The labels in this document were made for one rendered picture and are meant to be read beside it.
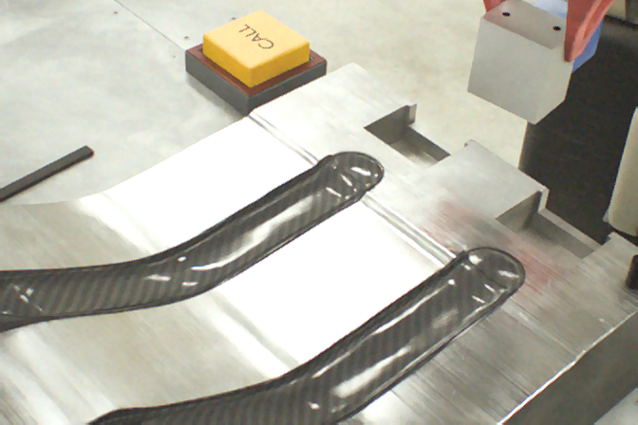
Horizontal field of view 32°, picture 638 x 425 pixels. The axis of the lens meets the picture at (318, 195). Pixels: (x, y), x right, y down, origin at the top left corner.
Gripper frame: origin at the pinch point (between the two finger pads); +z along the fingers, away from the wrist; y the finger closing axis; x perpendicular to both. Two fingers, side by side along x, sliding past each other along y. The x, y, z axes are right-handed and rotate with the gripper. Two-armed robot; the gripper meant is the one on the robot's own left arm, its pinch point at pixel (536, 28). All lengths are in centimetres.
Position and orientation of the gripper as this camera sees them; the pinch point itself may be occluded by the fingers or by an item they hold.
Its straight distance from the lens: 69.3
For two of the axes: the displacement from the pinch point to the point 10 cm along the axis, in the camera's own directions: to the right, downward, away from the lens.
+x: 6.4, -4.8, 6.0
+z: -0.6, 7.5, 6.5
